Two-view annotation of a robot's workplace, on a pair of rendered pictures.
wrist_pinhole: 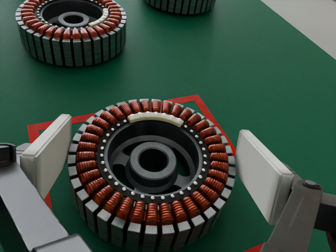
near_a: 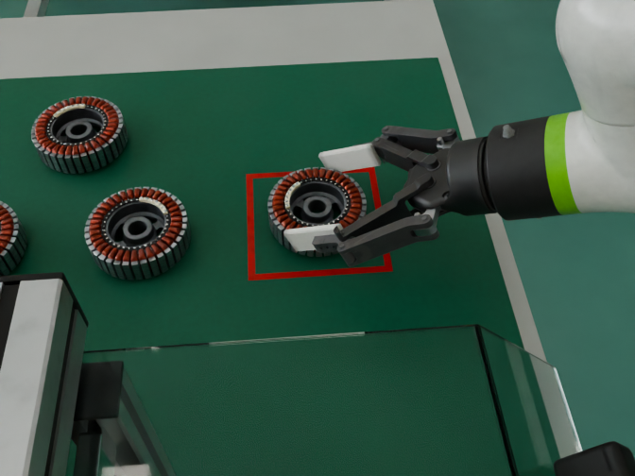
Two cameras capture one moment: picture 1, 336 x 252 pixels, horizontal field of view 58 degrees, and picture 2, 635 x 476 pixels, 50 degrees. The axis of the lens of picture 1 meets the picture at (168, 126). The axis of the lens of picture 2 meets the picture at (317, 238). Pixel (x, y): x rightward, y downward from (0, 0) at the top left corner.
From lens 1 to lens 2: 0.64 m
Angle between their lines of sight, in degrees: 41
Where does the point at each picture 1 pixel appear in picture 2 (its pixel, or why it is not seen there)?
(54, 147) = (319, 229)
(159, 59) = (193, 186)
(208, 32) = (161, 139)
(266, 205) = (372, 161)
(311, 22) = (166, 52)
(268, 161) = (357, 149)
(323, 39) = (198, 59)
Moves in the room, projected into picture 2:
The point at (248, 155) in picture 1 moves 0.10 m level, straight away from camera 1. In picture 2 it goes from (339, 159) to (283, 115)
